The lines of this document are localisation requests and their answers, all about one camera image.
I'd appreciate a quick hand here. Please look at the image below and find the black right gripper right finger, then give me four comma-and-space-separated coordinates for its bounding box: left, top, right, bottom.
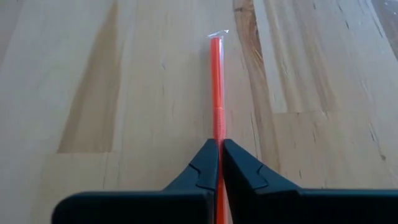
221, 138, 398, 224

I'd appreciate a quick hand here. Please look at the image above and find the red drinking straw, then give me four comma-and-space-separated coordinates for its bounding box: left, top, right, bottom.
206, 29, 233, 224

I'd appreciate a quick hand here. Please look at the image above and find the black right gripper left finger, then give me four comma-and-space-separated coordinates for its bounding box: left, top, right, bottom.
51, 138, 220, 224

